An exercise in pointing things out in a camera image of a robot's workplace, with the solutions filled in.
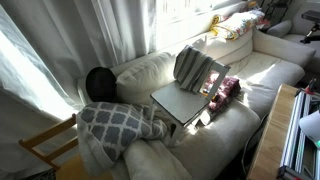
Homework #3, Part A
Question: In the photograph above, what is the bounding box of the small white wooden chair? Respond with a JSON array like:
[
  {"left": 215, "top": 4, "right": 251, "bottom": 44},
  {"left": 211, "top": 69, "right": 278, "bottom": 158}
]
[{"left": 148, "top": 60, "right": 232, "bottom": 148}]

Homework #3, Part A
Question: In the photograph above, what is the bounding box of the grey white striped towel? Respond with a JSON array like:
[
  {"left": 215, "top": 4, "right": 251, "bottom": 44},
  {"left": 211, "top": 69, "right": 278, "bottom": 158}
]
[{"left": 173, "top": 44, "right": 215, "bottom": 95}]

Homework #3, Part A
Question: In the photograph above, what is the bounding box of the cream fabric couch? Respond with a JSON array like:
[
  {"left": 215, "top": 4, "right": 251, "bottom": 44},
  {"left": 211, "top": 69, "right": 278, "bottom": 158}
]
[{"left": 77, "top": 28, "right": 317, "bottom": 180}]

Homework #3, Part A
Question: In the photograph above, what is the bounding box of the pink striped pillow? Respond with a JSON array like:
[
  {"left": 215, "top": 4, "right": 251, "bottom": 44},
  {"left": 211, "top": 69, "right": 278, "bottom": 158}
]
[{"left": 209, "top": 8, "right": 268, "bottom": 41}]

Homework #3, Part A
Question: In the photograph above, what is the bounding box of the light wooden chair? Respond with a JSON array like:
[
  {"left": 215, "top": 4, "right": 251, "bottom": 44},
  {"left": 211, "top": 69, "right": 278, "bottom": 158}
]
[{"left": 18, "top": 113, "right": 114, "bottom": 180}]

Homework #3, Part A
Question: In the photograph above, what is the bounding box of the black round cushion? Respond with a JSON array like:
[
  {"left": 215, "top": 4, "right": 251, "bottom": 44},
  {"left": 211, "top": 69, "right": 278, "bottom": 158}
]
[{"left": 85, "top": 66, "right": 118, "bottom": 103}]

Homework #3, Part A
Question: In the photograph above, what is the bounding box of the grey patterned pillow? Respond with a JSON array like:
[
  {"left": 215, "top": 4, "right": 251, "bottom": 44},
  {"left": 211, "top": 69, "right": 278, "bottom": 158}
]
[{"left": 75, "top": 101, "right": 169, "bottom": 176}]

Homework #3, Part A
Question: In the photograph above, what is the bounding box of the cream throw pillow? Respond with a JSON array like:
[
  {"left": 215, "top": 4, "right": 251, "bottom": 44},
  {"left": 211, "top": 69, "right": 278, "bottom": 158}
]
[{"left": 122, "top": 138, "right": 193, "bottom": 180}]

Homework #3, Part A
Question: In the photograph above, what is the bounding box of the white sheer curtain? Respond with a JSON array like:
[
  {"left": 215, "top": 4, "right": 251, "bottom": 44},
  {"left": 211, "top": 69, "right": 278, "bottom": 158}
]
[{"left": 0, "top": 0, "right": 214, "bottom": 176}]

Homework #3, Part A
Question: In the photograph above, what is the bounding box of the light wooden table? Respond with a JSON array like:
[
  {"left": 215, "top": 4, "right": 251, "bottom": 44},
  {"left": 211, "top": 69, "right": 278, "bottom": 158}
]
[{"left": 247, "top": 83, "right": 301, "bottom": 180}]

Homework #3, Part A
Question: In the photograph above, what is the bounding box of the dark woven basket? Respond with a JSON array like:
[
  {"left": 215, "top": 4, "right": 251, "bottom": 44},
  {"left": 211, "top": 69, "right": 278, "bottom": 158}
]
[{"left": 19, "top": 167, "right": 57, "bottom": 180}]

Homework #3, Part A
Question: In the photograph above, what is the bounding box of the black metal rack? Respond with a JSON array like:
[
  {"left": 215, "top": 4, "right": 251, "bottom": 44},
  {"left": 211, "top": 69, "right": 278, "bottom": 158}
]
[{"left": 259, "top": 0, "right": 294, "bottom": 21}]

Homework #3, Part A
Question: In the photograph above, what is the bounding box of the red black clamp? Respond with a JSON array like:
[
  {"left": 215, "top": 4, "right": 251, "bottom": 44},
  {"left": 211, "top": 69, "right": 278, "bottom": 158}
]
[{"left": 294, "top": 78, "right": 319, "bottom": 98}]

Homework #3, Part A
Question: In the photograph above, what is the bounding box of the aluminium rail frame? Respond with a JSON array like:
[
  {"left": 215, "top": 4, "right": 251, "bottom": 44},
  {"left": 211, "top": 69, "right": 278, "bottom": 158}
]
[{"left": 277, "top": 89, "right": 320, "bottom": 180}]

